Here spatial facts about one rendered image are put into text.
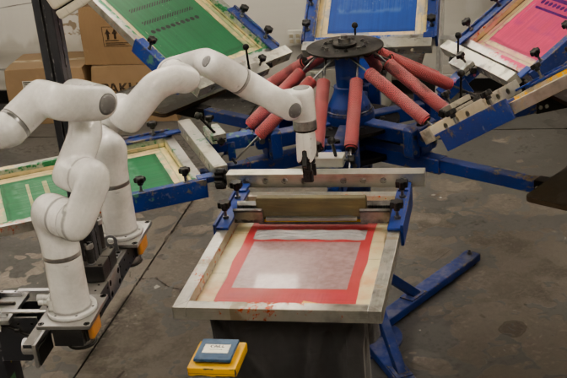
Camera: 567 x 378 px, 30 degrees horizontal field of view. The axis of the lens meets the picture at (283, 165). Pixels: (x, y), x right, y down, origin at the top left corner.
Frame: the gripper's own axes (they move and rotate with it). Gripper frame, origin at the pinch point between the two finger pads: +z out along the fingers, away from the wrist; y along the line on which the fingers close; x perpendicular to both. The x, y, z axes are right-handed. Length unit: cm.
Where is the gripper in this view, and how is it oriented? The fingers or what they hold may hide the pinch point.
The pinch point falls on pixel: (310, 173)
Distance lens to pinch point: 335.4
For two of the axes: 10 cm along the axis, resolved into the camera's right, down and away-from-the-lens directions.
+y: -2.0, 3.9, -9.0
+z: 1.0, 9.2, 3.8
